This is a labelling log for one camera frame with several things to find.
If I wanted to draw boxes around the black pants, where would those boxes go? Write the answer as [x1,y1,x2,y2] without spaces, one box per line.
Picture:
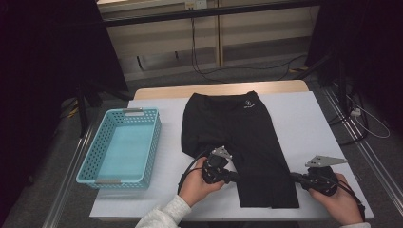
[181,90,300,210]

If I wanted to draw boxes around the black curtain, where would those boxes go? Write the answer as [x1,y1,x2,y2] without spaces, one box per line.
[305,0,403,134]
[0,0,129,203]

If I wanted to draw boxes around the black metal stand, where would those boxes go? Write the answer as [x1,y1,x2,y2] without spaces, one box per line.
[293,50,350,108]
[75,82,134,139]

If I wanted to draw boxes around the wooden table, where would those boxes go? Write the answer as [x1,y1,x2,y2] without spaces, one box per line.
[132,79,311,102]

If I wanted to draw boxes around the person's right hand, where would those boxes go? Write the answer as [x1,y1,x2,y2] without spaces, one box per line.
[309,172,365,224]

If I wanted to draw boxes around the left hand-held gripper black cable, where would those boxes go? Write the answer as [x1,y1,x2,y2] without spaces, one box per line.
[176,148,210,196]

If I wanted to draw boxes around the wooden cabinet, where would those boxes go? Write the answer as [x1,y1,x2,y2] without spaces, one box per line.
[96,0,321,82]

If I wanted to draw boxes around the black floor cables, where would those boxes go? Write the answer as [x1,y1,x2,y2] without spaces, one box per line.
[327,94,370,146]

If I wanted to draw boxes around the white wall socket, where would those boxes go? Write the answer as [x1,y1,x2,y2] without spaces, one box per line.
[184,0,208,10]

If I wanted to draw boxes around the light blue plastic basket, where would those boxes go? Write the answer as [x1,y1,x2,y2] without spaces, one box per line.
[75,107,163,191]

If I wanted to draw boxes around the hand-held gripper black cable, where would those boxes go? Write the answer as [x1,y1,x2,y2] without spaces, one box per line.
[322,175,366,219]
[176,148,210,196]

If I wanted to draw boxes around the black hanging cable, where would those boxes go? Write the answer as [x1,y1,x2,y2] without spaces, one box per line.
[189,17,308,85]

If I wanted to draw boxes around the aluminium floor rail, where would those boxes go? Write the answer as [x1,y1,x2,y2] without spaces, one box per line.
[322,86,403,207]
[42,126,94,228]

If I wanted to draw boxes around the person's left hand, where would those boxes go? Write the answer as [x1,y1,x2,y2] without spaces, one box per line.
[179,157,225,208]

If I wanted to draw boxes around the black metal bar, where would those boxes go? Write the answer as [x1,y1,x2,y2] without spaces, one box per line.
[103,0,321,28]

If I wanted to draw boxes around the right hand-held gripper black cable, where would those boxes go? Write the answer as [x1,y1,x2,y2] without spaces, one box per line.
[322,175,366,219]

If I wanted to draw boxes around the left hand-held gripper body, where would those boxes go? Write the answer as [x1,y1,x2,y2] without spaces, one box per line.
[201,145,233,185]

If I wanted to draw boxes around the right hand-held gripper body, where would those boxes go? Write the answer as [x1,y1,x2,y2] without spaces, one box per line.
[300,155,349,197]

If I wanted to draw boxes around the white floor cable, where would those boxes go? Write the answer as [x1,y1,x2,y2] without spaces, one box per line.
[345,93,392,140]

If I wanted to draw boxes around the white table cover sheet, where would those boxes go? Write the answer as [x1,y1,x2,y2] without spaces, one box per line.
[89,90,374,221]

